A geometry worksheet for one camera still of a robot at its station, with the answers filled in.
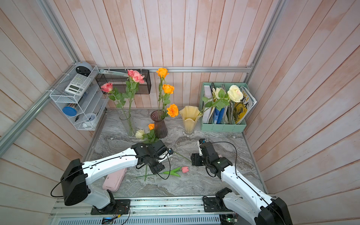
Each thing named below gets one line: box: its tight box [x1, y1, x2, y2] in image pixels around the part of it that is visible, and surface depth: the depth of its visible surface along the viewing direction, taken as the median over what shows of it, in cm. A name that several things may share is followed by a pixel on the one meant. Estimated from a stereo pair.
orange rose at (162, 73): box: [156, 67, 170, 113], surface depth 84 cm
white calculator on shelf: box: [64, 73, 92, 96], surface depth 79 cm
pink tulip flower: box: [135, 165, 189, 179], surface depth 87 cm
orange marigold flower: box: [166, 103, 180, 118], surface depth 76 cm
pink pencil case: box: [102, 168, 128, 193], surface depth 80 cm
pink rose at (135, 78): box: [122, 69, 145, 136], surface depth 83 cm
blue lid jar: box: [62, 106, 78, 117], surface depth 78 cm
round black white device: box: [75, 61, 93, 77], surface depth 83 cm
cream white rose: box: [227, 84, 244, 103], surface depth 69 cm
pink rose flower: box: [100, 82, 133, 133], surface depth 88 cm
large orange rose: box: [162, 84, 175, 113], surface depth 84 cm
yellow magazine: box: [232, 85, 258, 125], surface depth 100 cm
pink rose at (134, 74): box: [127, 69, 141, 83], surface depth 77 cm
